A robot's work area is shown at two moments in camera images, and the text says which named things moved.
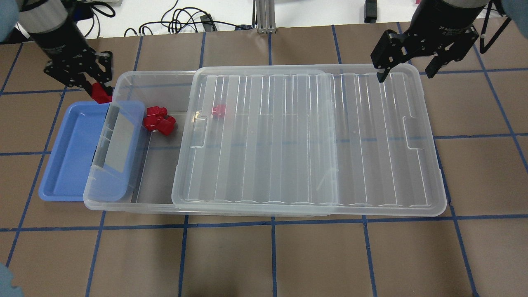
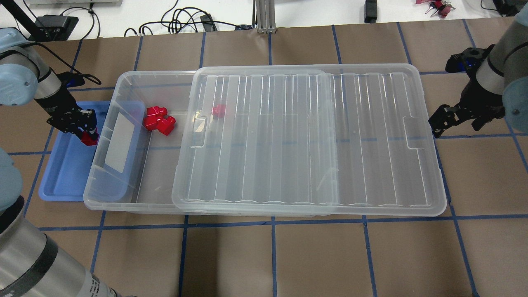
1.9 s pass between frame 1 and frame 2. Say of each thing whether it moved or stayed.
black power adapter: stayed
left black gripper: moved
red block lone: stayed
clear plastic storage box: stayed
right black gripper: moved
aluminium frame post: stayed
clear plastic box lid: stayed
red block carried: moved
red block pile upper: stayed
